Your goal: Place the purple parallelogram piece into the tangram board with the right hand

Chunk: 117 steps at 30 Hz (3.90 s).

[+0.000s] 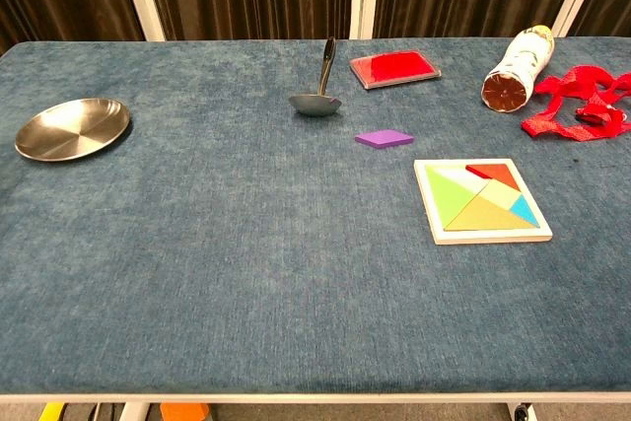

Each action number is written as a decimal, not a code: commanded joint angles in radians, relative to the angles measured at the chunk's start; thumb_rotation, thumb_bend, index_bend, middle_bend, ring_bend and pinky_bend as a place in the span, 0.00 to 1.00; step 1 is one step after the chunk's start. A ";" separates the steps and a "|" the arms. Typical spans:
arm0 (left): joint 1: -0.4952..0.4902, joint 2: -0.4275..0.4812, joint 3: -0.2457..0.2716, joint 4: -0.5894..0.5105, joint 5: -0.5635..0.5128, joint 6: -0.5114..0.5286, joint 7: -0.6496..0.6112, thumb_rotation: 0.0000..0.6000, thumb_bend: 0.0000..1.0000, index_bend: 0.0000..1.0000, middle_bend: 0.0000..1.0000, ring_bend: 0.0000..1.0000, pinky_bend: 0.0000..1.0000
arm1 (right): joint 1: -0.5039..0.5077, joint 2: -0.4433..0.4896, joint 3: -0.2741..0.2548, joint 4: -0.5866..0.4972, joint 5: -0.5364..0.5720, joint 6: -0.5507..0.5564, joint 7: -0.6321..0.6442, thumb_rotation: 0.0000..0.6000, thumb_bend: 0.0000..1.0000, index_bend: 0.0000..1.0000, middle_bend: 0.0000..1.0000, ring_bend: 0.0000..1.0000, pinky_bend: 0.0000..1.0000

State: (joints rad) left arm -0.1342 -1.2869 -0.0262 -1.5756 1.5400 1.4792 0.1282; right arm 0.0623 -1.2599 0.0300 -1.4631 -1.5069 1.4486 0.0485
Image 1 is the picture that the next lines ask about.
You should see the purple parallelogram tangram piece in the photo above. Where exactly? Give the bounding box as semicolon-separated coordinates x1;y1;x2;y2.
354;129;415;149

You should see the green triangle tangram piece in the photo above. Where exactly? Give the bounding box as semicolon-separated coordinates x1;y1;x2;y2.
425;166;477;231

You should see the large orange triangle tangram piece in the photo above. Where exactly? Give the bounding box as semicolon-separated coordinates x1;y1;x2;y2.
444;192;537;232

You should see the white wooden tangram tray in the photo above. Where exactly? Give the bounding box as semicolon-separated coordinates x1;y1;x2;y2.
413;158;554;246

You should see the red triangle tangram piece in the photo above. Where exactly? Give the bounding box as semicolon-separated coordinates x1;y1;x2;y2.
465;164;522;192

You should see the yellow square tangram piece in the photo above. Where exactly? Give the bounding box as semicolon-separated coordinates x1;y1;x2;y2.
476;180;522;213

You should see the cyan triangle tangram piece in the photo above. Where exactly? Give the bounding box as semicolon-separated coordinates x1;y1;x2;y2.
508;193;536;228

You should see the blue table cloth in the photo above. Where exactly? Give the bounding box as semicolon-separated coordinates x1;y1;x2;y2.
0;35;631;395

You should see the red ink pad box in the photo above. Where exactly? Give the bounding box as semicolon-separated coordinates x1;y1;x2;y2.
349;49;442;91

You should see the labelled drink bottle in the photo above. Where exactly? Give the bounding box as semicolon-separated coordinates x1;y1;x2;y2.
480;25;556;114

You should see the round stainless steel plate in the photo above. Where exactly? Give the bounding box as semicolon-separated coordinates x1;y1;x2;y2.
14;98;132;163

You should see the orange object under table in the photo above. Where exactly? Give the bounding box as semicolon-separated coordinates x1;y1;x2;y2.
159;402;211;421

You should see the steel ladle black handle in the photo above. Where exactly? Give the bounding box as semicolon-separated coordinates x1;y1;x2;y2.
288;35;344;118

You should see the red webbing strap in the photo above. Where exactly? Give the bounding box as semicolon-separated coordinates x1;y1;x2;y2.
521;63;631;142

